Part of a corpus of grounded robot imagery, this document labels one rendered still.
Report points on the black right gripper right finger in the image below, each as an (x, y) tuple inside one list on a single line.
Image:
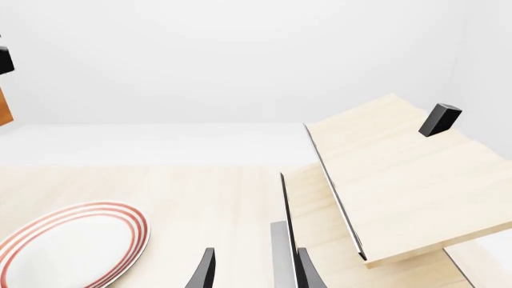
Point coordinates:
[(309, 274)]

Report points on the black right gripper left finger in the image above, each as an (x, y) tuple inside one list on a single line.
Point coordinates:
[(203, 271)]

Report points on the pale wooden cabinet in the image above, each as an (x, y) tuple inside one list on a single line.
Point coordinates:
[(320, 225)]

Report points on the pale wooden drawer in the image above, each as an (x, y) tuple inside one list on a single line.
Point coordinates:
[(400, 186)]

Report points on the white plate with red rings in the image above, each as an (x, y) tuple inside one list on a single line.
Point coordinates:
[(68, 249)]

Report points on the brown wooden panel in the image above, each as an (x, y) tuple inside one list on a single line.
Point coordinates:
[(4, 109)]

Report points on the black boxy object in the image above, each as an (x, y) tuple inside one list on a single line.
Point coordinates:
[(5, 61)]

